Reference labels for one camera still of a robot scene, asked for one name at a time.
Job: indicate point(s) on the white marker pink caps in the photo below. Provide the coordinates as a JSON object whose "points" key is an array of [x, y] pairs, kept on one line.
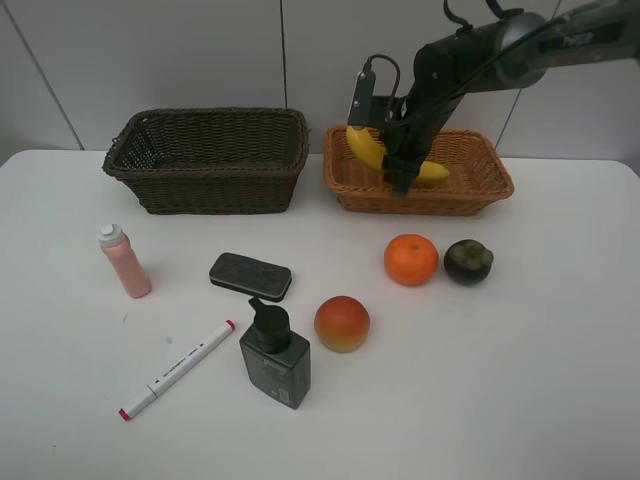
{"points": [[156, 388]]}

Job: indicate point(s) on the dark green pump bottle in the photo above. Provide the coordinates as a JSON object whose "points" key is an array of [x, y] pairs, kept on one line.
{"points": [[277, 360]]}

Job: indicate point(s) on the pink bottle white cap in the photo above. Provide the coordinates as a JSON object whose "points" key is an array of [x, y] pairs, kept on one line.
{"points": [[116, 246]]}

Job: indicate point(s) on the orange mandarin fruit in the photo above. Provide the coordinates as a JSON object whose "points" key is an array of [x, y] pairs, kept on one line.
{"points": [[411, 260]]}

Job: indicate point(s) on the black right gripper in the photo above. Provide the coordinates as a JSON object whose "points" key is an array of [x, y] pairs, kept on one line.
{"points": [[418, 118]]}

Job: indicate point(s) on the dark purple mangosteen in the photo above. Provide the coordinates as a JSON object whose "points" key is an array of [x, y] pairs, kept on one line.
{"points": [[468, 262]]}

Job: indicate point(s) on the red yellow peach fruit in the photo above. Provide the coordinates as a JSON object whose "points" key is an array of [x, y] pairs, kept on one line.
{"points": [[342, 324]]}

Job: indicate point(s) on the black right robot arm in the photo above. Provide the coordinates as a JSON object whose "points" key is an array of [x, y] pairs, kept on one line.
{"points": [[512, 53]]}

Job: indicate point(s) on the black felt whiteboard eraser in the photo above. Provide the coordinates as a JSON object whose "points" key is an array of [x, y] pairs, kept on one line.
{"points": [[250, 276]]}

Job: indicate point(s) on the yellow banana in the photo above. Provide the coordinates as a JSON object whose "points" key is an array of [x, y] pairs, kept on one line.
{"points": [[368, 151]]}

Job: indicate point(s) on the light orange wicker basket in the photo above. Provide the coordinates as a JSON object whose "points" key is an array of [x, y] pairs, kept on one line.
{"points": [[477, 178]]}

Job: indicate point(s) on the dark brown wicker basket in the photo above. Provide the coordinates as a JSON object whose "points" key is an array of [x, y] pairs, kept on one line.
{"points": [[211, 161]]}

